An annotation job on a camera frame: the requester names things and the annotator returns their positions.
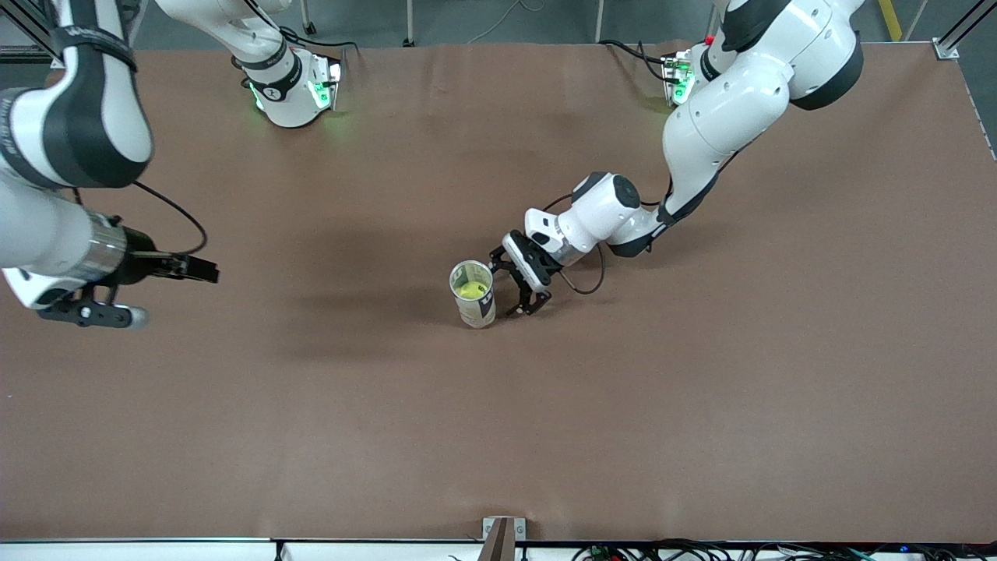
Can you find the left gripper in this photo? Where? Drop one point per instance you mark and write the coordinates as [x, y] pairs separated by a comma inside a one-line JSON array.
[[524, 292]]

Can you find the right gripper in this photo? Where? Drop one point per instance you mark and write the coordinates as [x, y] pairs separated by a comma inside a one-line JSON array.
[[142, 261]]

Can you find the yellow tennis ball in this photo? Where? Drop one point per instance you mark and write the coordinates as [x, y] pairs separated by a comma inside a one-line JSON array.
[[470, 290]]

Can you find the white blue tennis ball can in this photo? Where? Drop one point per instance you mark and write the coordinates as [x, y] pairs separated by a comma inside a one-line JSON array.
[[477, 312]]

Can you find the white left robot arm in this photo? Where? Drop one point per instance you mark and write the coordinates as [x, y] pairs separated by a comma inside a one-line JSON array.
[[724, 117]]

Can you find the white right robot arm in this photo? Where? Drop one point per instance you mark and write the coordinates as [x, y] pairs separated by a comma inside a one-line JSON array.
[[78, 117]]

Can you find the grey metal stand leg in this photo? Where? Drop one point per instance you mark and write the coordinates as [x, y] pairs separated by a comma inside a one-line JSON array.
[[409, 23], [600, 22]]

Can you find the metal base connector bracket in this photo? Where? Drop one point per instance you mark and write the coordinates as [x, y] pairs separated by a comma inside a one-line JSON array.
[[676, 74], [331, 82]]

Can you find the table edge clamp bracket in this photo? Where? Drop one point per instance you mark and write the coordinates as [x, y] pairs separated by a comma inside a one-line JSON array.
[[502, 538]]

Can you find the aluminium frame corner post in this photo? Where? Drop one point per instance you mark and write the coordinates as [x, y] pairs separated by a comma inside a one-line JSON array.
[[946, 48], [27, 54]]

